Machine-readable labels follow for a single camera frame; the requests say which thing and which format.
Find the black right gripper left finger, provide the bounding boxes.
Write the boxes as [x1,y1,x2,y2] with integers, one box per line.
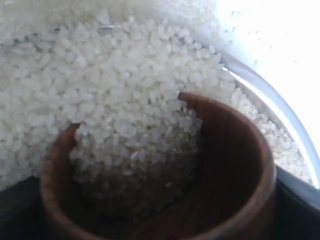
[0,177,50,240]

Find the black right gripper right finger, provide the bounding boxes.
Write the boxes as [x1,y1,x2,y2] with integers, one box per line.
[274,167,320,240]

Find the brown wooden cup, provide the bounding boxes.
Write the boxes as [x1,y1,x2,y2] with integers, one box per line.
[40,93,276,240]

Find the rice pile in tray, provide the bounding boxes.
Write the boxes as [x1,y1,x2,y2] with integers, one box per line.
[0,8,313,216]

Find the spilled rice grains on table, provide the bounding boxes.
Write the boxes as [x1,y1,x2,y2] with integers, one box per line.
[224,9,298,68]

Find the round steel tray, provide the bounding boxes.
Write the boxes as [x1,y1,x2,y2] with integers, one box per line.
[0,23,320,190]

